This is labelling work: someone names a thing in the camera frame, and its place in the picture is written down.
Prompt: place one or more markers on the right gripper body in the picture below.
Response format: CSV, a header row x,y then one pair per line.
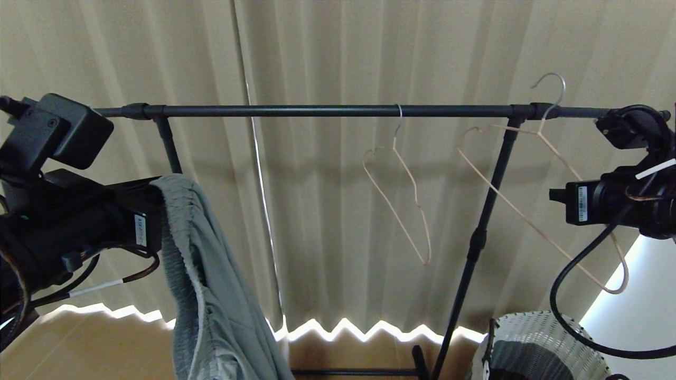
x,y
607,201

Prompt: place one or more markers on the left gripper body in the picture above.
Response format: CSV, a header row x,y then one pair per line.
x,y
68,227

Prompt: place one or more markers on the pale grey shorts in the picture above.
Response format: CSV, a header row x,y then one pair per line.
x,y
222,295

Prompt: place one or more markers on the white laundry basket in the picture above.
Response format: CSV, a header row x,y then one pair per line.
x,y
544,327

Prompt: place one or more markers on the black clothes rack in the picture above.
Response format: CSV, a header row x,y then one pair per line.
x,y
317,111

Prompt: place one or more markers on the beige curtain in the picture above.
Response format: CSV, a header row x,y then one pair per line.
x,y
327,211

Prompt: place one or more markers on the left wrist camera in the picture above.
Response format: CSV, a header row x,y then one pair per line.
x,y
74,132

